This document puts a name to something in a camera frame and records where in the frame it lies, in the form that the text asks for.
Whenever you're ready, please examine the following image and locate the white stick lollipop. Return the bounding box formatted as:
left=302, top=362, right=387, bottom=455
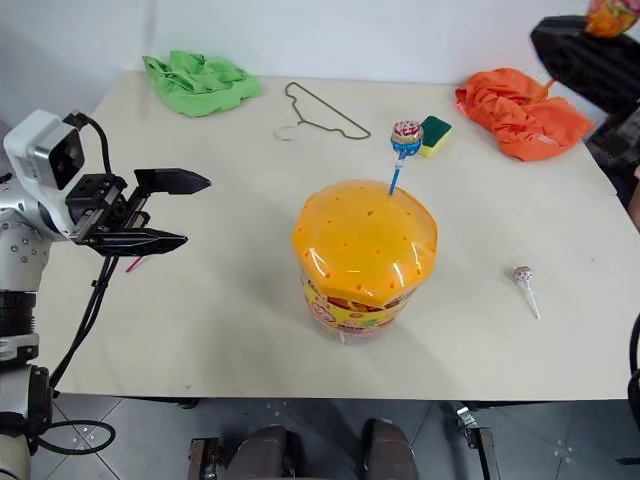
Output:
left=512, top=265, right=542, bottom=321

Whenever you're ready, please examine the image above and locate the metal table leg bracket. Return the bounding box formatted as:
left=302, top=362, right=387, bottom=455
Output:
left=453, top=401, right=502, bottom=480
left=188, top=436, right=222, bottom=480

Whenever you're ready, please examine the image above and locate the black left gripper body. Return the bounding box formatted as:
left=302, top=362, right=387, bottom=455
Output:
left=64, top=172, right=152, bottom=246

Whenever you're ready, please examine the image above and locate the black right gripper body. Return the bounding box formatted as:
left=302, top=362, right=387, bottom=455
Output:
left=582, top=99, right=640, bottom=167

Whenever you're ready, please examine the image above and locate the thin metal clothes hanger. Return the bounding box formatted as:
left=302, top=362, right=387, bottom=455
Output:
left=272, top=80, right=373, bottom=143

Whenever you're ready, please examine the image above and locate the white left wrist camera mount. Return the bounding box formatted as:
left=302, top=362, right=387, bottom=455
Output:
left=2, top=108, right=87, bottom=237

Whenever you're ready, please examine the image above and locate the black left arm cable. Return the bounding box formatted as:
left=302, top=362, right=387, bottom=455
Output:
left=28, top=418, right=117, bottom=457
left=48, top=112, right=121, bottom=400

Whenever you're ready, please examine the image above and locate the yellow and green sponge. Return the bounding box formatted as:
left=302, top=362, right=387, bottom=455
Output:
left=416, top=115, right=454, bottom=160

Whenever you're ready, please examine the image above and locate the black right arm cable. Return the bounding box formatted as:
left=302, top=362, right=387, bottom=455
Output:
left=626, top=311, right=640, bottom=402

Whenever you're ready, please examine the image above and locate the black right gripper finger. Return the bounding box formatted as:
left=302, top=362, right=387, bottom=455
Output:
left=529, top=14, right=640, bottom=119

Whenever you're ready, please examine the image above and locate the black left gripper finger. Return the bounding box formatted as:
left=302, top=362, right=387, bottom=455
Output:
left=88, top=228, right=190, bottom=259
left=132, top=167, right=213, bottom=199

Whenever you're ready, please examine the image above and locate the dark rounded shape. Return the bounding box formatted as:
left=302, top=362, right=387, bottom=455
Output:
left=233, top=424, right=302, bottom=480
left=360, top=418, right=420, bottom=480

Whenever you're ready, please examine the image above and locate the crumpled green cloth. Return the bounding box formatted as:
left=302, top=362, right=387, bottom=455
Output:
left=141, top=49, right=263, bottom=119

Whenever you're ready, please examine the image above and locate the blue stick lollipop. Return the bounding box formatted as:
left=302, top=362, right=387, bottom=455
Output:
left=386, top=119, right=426, bottom=197

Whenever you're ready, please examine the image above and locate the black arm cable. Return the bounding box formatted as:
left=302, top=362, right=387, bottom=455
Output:
left=28, top=418, right=117, bottom=457
left=626, top=311, right=640, bottom=402
left=48, top=112, right=121, bottom=400

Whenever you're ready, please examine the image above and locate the lollipop jar with orange lid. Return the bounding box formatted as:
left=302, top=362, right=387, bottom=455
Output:
left=291, top=178, right=441, bottom=347

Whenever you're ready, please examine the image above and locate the orange stick lollipop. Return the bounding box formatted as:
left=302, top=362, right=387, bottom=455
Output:
left=541, top=0, right=640, bottom=93

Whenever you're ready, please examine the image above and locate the crumpled orange cloth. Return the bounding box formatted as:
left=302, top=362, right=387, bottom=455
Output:
left=454, top=67, right=596, bottom=163

